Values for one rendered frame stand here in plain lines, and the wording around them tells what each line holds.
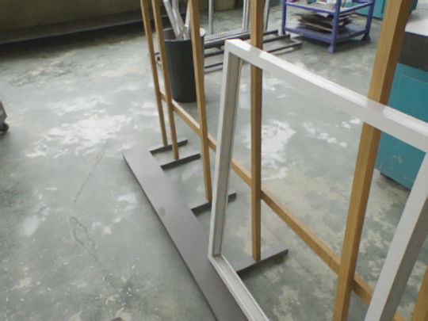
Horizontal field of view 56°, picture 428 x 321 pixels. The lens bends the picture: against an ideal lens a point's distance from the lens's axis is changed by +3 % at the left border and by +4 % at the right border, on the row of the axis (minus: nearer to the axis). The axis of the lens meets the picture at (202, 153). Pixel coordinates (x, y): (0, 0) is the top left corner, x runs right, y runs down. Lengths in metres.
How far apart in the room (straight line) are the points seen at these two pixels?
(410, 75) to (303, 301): 1.68
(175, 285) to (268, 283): 0.58
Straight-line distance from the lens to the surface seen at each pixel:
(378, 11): 7.88
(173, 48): 4.55
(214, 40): 6.49
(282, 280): 2.64
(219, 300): 2.47
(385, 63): 1.31
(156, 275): 2.71
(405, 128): 1.22
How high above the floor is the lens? 2.03
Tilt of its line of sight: 33 degrees down
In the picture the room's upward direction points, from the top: 5 degrees counter-clockwise
